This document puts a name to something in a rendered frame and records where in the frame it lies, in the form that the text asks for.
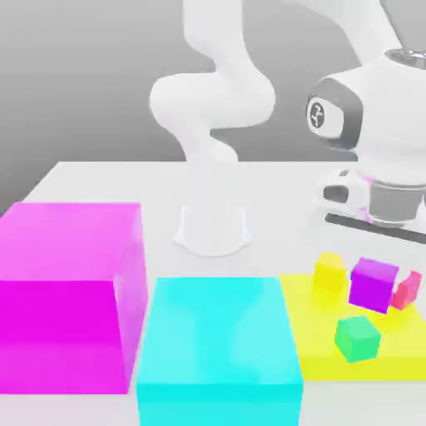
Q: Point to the small purple cube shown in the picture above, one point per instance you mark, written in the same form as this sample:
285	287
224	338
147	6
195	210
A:
372	288

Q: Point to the small yellow cube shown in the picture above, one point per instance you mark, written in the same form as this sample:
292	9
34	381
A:
329	273

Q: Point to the large cyan box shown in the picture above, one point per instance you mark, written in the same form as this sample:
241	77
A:
216	349

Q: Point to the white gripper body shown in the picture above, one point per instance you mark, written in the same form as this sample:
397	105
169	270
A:
372	229

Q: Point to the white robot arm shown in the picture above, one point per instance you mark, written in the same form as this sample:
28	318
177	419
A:
206	100

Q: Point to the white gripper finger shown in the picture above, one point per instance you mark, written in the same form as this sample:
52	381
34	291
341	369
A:
349	274
401	281

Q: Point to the small green cube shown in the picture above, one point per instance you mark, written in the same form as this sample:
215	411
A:
357	339

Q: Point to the large magenta box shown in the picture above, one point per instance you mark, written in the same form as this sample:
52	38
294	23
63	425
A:
60	299

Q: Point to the small red cube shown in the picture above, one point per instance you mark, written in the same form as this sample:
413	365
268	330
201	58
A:
407	296

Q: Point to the large yellow box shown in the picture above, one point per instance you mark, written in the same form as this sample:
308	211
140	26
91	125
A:
399	352

